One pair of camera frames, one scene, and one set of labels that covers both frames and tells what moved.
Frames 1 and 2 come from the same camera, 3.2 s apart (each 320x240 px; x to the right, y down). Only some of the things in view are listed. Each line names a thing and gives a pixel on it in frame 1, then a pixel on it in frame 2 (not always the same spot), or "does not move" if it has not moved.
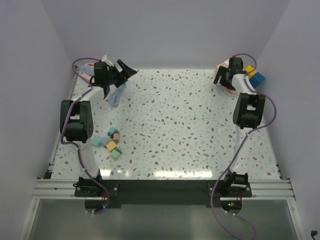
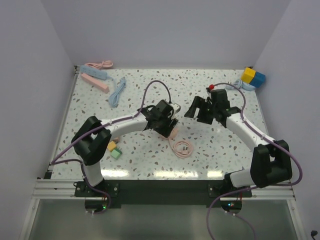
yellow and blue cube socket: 256,78 does not move
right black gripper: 222,71 → 199,102
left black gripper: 126,73 → 166,130
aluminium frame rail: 262,189 does not move
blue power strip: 87,69 does not move
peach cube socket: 224,64 → 173,134
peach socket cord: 230,92 → 182,149
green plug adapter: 116,153 does not move
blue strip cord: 114,97 does not move
